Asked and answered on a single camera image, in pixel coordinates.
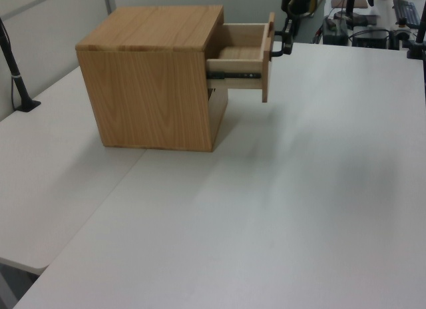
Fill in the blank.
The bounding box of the brown flat board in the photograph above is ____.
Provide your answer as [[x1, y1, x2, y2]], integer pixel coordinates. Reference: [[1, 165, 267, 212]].
[[329, 0, 369, 9]]

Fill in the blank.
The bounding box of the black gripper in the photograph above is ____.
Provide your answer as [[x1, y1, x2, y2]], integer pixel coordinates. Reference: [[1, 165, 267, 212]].
[[282, 0, 300, 56]]

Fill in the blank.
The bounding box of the black pole stand round base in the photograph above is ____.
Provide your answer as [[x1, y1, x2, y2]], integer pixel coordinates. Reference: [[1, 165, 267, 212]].
[[332, 0, 369, 27]]

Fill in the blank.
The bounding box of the black metal drawer slide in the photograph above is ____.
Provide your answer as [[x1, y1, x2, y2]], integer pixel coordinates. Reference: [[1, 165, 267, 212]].
[[206, 70, 262, 81]]

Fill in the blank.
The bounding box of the black bar drawer handle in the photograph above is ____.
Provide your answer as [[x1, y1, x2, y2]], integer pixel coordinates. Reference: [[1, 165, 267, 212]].
[[270, 29, 287, 59]]

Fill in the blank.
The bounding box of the oak wood drawer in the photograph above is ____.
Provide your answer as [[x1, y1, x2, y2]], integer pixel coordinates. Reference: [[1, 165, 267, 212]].
[[205, 11, 276, 103]]

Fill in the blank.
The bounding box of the black low electronics box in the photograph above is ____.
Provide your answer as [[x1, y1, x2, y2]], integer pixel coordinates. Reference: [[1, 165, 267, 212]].
[[351, 28, 391, 49]]

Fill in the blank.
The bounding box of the black camera stand with tie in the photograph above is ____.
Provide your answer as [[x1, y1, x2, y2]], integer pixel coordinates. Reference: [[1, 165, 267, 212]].
[[0, 17, 43, 113]]

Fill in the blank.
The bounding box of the black computer keyboard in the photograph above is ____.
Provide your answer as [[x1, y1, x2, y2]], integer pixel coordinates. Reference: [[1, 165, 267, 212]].
[[391, 0, 422, 27]]

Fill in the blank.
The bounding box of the oak wood cabinet box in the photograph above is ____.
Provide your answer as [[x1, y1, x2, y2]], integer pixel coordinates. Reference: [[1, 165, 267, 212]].
[[75, 4, 230, 153]]

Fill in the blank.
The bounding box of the black electronics box green top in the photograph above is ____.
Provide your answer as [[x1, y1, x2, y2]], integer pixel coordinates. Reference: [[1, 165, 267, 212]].
[[319, 15, 349, 45]]

